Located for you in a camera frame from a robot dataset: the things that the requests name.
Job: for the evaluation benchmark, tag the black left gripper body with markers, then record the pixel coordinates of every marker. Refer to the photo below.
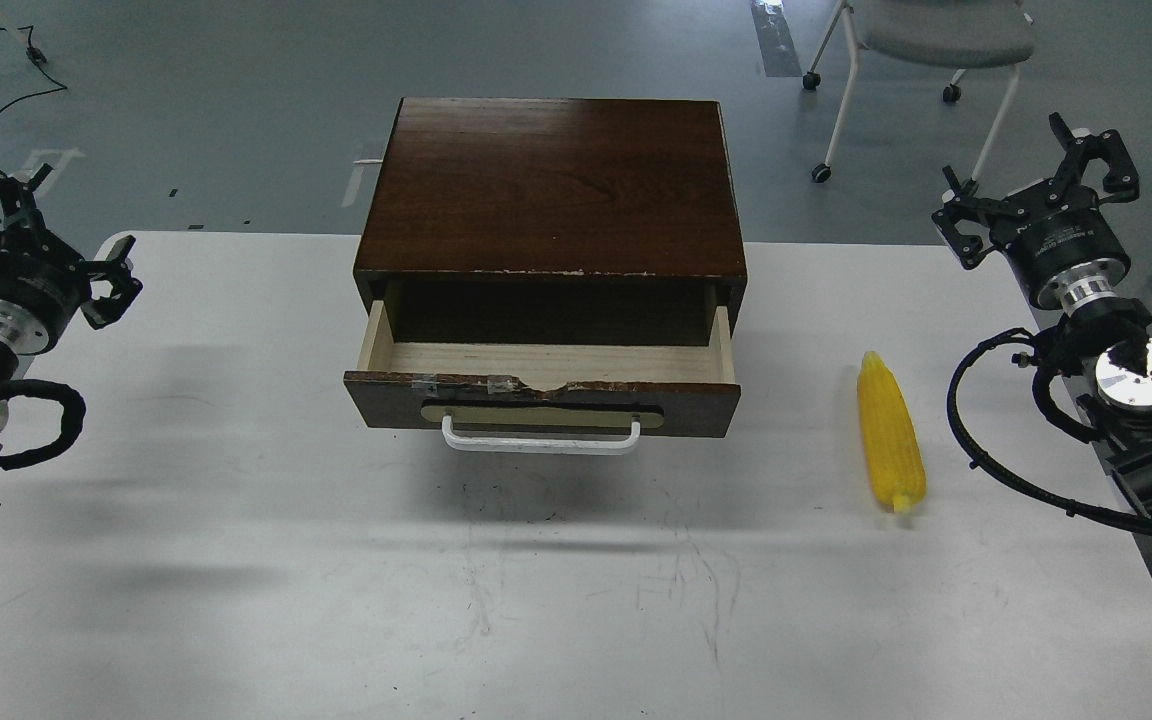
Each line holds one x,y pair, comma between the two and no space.
41,290

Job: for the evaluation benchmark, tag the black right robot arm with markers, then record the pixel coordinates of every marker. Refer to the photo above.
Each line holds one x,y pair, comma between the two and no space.
1092,369

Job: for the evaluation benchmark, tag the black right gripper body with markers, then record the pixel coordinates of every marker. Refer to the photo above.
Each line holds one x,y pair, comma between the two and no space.
1047,241

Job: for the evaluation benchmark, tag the yellow corn cob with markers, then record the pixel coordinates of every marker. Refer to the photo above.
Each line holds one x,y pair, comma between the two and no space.
895,466

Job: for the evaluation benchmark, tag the wooden drawer with white handle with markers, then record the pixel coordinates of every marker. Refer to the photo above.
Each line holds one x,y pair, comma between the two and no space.
546,399

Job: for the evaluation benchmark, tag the grey office chair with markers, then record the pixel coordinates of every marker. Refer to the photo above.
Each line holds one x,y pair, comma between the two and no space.
958,35

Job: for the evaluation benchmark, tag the dark wooden cabinet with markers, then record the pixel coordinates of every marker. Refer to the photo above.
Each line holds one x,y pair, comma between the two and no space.
624,188

